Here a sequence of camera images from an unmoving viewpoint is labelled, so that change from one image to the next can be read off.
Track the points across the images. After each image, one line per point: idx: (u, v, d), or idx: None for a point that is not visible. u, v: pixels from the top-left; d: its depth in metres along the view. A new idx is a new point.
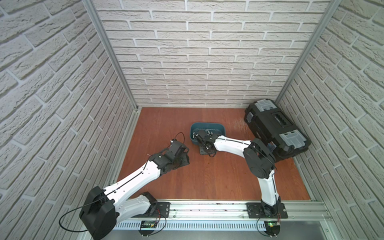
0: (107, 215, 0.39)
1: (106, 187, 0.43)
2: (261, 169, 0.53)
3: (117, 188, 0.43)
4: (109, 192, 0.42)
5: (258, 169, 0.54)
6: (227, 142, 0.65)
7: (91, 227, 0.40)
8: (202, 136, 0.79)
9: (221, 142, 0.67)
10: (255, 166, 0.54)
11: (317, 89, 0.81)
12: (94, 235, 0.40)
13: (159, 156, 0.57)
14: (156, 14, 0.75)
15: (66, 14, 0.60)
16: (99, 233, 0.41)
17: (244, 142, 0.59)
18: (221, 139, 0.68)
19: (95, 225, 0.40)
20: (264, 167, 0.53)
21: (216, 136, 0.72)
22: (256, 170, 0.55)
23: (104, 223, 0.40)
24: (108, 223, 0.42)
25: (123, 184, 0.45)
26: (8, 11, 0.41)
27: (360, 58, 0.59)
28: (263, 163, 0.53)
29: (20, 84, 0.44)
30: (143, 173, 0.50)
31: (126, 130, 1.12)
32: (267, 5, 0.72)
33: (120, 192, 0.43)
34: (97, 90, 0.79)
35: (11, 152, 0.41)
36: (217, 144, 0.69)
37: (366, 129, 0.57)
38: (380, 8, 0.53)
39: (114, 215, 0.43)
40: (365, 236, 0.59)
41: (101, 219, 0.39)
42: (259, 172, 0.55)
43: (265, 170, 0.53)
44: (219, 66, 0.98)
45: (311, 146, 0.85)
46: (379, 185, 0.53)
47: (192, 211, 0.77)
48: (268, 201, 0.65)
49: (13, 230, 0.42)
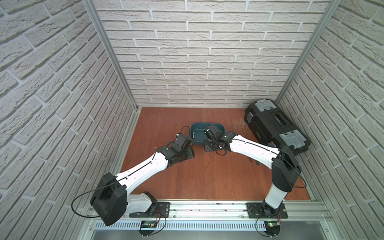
0: (118, 201, 0.40)
1: (118, 174, 0.44)
2: (289, 184, 0.47)
3: (128, 175, 0.45)
4: (120, 178, 0.43)
5: (283, 181, 0.48)
6: (247, 146, 0.56)
7: (103, 212, 0.41)
8: (214, 133, 0.69)
9: (241, 143, 0.58)
10: (282, 178, 0.48)
11: (317, 89, 0.81)
12: (105, 221, 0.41)
13: (167, 149, 0.59)
14: (156, 14, 0.75)
15: (66, 14, 0.60)
16: (110, 219, 0.42)
17: (270, 150, 0.51)
18: (240, 141, 0.59)
19: (107, 209, 0.41)
20: (291, 180, 0.47)
21: (232, 136, 0.62)
22: (280, 183, 0.50)
23: (116, 208, 0.41)
24: (119, 208, 0.43)
25: (134, 171, 0.46)
26: (8, 11, 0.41)
27: (360, 58, 0.59)
28: (291, 176, 0.47)
29: (20, 84, 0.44)
30: (152, 162, 0.51)
31: (126, 130, 1.12)
32: (267, 5, 0.72)
33: (131, 179, 0.44)
34: (97, 90, 0.79)
35: (11, 152, 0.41)
36: (236, 147, 0.60)
37: (366, 129, 0.57)
38: (380, 8, 0.53)
39: (126, 200, 0.44)
40: (365, 236, 0.59)
41: (113, 205, 0.40)
42: (283, 184, 0.49)
43: (291, 185, 0.46)
44: (219, 66, 0.98)
45: (311, 146, 0.85)
46: (379, 185, 0.53)
47: (192, 211, 0.77)
48: (270, 203, 0.65)
49: (13, 230, 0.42)
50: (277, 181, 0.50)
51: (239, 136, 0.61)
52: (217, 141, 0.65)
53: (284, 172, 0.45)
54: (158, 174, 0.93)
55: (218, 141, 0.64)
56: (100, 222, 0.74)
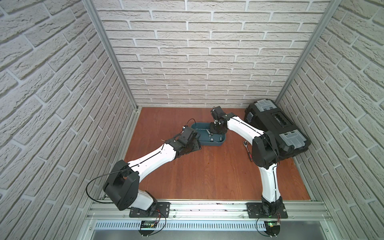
0: (132, 186, 0.42)
1: (130, 162, 0.46)
2: (262, 160, 0.57)
3: (140, 163, 0.46)
4: (132, 166, 0.45)
5: (260, 158, 0.58)
6: (240, 125, 0.66)
7: (116, 197, 0.43)
8: (218, 112, 0.82)
9: (235, 122, 0.69)
10: (259, 155, 0.58)
11: (317, 89, 0.81)
12: (119, 206, 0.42)
13: (174, 141, 0.60)
14: (156, 14, 0.75)
15: (66, 14, 0.60)
16: (123, 204, 0.43)
17: (257, 130, 0.61)
18: (236, 120, 0.69)
19: (121, 194, 0.43)
20: (266, 158, 0.57)
21: (232, 115, 0.73)
22: (257, 158, 0.60)
23: (129, 193, 0.43)
24: (132, 193, 0.44)
25: (145, 160, 0.48)
26: (8, 11, 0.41)
27: (360, 58, 0.59)
28: (267, 155, 0.57)
29: (20, 84, 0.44)
30: (161, 152, 0.53)
31: (126, 130, 1.12)
32: (267, 5, 0.72)
33: (143, 166, 0.46)
34: (97, 90, 0.79)
35: (11, 152, 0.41)
36: (230, 123, 0.72)
37: (366, 130, 0.57)
38: (380, 8, 0.53)
39: (138, 186, 0.45)
40: (365, 236, 0.59)
41: (127, 189, 0.42)
42: (259, 161, 0.59)
43: (266, 162, 0.57)
44: (219, 66, 0.98)
45: (311, 146, 0.85)
46: (379, 185, 0.53)
47: (192, 211, 0.77)
48: (266, 197, 0.67)
49: (13, 230, 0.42)
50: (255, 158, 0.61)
51: (238, 116, 0.71)
52: (217, 118, 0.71)
53: (260, 149, 0.56)
54: (158, 174, 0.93)
55: (219, 118, 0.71)
56: (100, 222, 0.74)
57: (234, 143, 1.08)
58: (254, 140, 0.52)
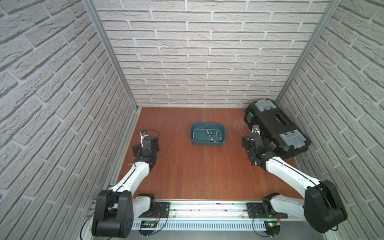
0: (128, 203, 0.41)
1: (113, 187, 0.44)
2: (322, 221, 0.41)
3: (123, 183, 0.46)
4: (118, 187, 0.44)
5: (319, 219, 0.42)
6: (284, 168, 0.54)
7: (115, 227, 0.40)
8: (257, 145, 0.67)
9: (277, 165, 0.57)
10: (317, 213, 0.42)
11: (317, 89, 0.81)
12: (122, 234, 0.40)
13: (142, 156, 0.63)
14: (156, 14, 0.75)
15: (66, 14, 0.60)
16: (125, 230, 0.40)
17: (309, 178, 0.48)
18: (278, 162, 0.58)
19: (120, 219, 0.40)
20: (329, 220, 0.41)
21: (271, 155, 0.62)
22: (315, 218, 0.43)
23: (127, 213, 0.41)
24: (129, 214, 0.42)
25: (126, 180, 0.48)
26: (8, 11, 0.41)
27: (360, 58, 0.59)
28: (329, 215, 0.41)
29: (20, 84, 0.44)
30: (137, 169, 0.54)
31: (126, 130, 1.12)
32: (267, 5, 0.72)
33: (127, 184, 0.46)
34: (97, 90, 0.79)
35: (11, 152, 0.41)
36: (272, 165, 0.59)
37: (366, 129, 0.57)
38: (380, 8, 0.53)
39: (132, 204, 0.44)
40: (365, 236, 0.58)
41: (124, 210, 0.41)
42: (319, 223, 0.42)
43: (328, 226, 0.41)
44: (219, 66, 0.98)
45: (311, 147, 0.85)
46: (379, 185, 0.53)
47: (192, 211, 0.77)
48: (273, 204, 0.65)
49: (13, 230, 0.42)
50: (312, 216, 0.44)
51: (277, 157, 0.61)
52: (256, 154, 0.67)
53: (317, 205, 0.41)
54: (158, 175, 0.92)
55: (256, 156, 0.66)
56: None
57: (234, 143, 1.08)
58: (308, 191, 0.43)
